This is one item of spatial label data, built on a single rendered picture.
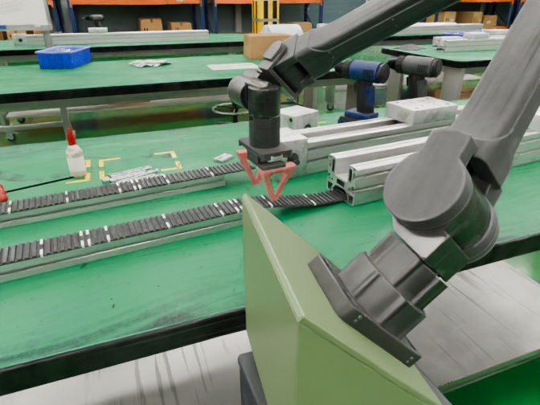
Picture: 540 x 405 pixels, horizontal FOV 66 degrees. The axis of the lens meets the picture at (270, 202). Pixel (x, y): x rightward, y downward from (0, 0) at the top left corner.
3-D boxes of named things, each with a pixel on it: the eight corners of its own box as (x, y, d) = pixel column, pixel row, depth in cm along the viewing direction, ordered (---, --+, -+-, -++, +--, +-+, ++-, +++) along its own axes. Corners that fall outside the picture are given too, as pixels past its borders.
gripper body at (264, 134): (267, 142, 83) (267, 105, 80) (293, 158, 75) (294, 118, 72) (237, 147, 80) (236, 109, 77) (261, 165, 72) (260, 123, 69)
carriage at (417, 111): (411, 135, 112) (415, 110, 109) (383, 125, 120) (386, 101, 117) (453, 128, 118) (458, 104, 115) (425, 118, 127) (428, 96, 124)
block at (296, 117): (299, 151, 117) (300, 118, 113) (272, 141, 125) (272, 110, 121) (323, 144, 123) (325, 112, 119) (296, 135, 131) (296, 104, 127)
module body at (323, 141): (306, 175, 102) (308, 141, 98) (287, 161, 110) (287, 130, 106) (521, 132, 134) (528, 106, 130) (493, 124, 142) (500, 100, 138)
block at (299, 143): (278, 185, 96) (278, 146, 92) (255, 167, 106) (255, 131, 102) (311, 178, 100) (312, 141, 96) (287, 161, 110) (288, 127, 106)
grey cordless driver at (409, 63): (424, 129, 136) (435, 59, 126) (370, 119, 148) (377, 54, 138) (433, 124, 141) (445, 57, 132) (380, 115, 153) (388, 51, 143)
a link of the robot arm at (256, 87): (256, 84, 68) (287, 81, 71) (239, 78, 74) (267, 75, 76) (257, 125, 71) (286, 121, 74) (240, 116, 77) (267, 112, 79)
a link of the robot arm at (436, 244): (410, 272, 36) (433, 293, 40) (501, 189, 35) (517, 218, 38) (354, 214, 43) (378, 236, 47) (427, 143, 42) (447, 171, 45)
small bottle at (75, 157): (87, 177, 101) (77, 129, 96) (71, 179, 100) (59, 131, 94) (87, 171, 104) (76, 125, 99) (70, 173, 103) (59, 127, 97)
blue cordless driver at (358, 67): (372, 139, 127) (381, 64, 118) (319, 126, 139) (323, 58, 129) (384, 133, 132) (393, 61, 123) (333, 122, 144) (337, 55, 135)
